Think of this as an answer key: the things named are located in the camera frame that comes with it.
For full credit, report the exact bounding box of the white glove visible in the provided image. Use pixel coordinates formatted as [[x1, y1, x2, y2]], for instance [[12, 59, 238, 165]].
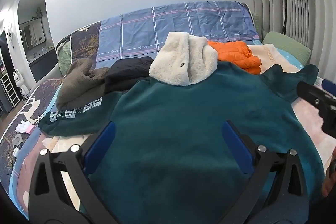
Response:
[[15, 120, 31, 133]]

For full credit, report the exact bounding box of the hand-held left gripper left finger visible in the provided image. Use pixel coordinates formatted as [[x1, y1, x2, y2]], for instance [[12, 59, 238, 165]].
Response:
[[28, 120, 117, 224]]

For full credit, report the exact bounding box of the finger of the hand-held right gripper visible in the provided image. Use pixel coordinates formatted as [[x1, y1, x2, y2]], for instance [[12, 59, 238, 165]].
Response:
[[297, 81, 336, 139], [322, 78, 336, 94]]

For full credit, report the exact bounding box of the dark tree-print blanket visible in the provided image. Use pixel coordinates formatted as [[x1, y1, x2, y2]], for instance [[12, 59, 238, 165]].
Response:
[[0, 21, 101, 188]]

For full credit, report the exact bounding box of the dark cabinet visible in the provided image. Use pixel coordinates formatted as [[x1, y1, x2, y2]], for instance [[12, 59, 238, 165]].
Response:
[[28, 48, 57, 81]]

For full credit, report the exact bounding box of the black jacket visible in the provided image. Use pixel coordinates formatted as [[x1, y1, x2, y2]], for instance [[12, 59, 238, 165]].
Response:
[[104, 56, 154, 94]]

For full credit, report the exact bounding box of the brown fleece garment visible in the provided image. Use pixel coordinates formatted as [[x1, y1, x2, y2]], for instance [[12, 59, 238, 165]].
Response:
[[56, 58, 111, 111]]

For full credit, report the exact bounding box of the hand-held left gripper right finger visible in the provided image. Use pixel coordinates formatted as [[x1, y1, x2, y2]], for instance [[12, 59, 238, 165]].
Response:
[[222, 120, 309, 224]]

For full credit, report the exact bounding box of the blue plaid bedsheet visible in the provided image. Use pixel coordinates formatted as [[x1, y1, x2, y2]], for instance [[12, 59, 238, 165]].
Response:
[[95, 0, 263, 69]]

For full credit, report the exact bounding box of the white cat figurine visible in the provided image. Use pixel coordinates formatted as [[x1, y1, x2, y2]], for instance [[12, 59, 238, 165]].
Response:
[[13, 69, 30, 98]]

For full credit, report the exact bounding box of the green pillow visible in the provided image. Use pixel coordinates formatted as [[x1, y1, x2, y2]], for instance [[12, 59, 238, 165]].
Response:
[[262, 31, 312, 65], [251, 12, 263, 39]]

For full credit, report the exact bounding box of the grey curtain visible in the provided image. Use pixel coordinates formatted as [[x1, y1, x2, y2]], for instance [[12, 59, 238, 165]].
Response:
[[245, 0, 336, 56]]

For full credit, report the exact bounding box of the orange puffer jacket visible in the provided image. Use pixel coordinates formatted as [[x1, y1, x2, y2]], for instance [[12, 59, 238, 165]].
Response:
[[207, 40, 263, 75]]

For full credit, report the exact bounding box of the light blue sheet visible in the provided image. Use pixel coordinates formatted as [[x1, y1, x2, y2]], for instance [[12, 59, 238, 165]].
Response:
[[278, 49, 305, 67]]

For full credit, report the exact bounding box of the teal fleece hoodie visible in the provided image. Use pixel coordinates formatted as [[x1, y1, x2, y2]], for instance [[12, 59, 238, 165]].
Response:
[[38, 31, 328, 224]]

